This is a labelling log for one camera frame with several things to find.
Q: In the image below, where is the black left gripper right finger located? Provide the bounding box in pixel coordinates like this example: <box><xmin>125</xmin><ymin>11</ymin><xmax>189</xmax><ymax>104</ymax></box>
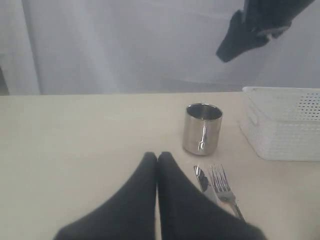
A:
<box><xmin>157</xmin><ymin>152</ymin><xmax>266</xmax><ymax>240</ymax></box>

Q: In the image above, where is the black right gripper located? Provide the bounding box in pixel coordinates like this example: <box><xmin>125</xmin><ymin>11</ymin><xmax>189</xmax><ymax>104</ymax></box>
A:
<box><xmin>215</xmin><ymin>0</ymin><xmax>314</xmax><ymax>63</ymax></box>

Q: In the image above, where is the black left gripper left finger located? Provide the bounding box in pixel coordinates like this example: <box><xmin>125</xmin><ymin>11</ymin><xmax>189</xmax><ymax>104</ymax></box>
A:
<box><xmin>54</xmin><ymin>152</ymin><xmax>157</xmax><ymax>240</ymax></box>

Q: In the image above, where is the silver metal knife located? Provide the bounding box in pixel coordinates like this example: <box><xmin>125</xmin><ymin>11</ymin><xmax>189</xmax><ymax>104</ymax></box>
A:
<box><xmin>193</xmin><ymin>165</ymin><xmax>218</xmax><ymax>204</ymax></box>

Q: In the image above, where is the silver metal fork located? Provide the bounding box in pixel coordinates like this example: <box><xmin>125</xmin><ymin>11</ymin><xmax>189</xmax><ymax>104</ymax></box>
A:
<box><xmin>210</xmin><ymin>164</ymin><xmax>245</xmax><ymax>221</ymax></box>

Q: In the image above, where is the stainless steel mug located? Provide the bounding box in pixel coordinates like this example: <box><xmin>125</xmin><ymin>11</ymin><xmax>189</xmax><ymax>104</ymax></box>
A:
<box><xmin>182</xmin><ymin>103</ymin><xmax>223</xmax><ymax>156</ymax></box>

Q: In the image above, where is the white perforated plastic basket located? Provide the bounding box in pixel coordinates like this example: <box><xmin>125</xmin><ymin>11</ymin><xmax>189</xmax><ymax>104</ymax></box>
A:
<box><xmin>239</xmin><ymin>86</ymin><xmax>320</xmax><ymax>162</ymax></box>

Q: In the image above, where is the white background curtain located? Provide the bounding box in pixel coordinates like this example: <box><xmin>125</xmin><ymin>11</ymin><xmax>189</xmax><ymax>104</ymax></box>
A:
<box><xmin>0</xmin><ymin>0</ymin><xmax>320</xmax><ymax>95</ymax></box>

